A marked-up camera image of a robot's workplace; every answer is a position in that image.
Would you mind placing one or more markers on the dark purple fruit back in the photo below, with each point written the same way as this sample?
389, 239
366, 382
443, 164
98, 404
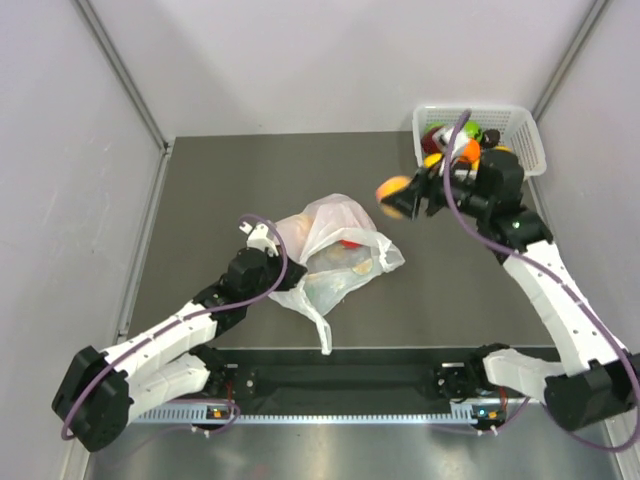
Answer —
490, 138

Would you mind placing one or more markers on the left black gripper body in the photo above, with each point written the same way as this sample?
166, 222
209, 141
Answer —
271, 273

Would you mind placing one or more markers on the red fruit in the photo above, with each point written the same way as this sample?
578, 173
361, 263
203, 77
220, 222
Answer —
349, 244

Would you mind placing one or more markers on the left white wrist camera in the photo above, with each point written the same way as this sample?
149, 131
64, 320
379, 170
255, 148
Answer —
260, 237

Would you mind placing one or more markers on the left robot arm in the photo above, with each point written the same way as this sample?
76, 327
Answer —
103, 391

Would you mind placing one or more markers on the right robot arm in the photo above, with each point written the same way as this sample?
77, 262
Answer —
595, 377

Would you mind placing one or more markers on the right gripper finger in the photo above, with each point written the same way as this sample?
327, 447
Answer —
426, 183
401, 205

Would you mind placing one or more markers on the pink peach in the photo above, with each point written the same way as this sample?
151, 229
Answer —
391, 186

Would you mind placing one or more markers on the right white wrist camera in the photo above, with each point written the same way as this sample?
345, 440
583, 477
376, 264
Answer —
444, 137

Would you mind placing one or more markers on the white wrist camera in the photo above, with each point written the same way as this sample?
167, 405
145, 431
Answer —
444, 137
260, 237

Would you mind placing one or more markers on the white perforated plastic basket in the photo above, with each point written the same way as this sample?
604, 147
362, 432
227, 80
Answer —
516, 125

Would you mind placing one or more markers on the slotted cable duct rail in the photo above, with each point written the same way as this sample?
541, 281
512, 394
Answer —
466, 413

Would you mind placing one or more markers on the yellow lemon left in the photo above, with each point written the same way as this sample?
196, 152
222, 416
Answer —
432, 160

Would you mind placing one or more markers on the white printed plastic bag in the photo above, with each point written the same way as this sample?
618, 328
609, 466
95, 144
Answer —
311, 239

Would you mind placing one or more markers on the orange fruit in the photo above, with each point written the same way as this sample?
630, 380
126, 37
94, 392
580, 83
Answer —
471, 152

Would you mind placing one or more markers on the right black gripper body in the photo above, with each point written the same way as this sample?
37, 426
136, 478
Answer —
472, 202

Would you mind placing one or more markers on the green striped fruit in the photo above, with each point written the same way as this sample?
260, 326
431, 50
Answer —
474, 130

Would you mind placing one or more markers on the red apple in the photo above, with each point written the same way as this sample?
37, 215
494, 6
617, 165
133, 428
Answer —
428, 144

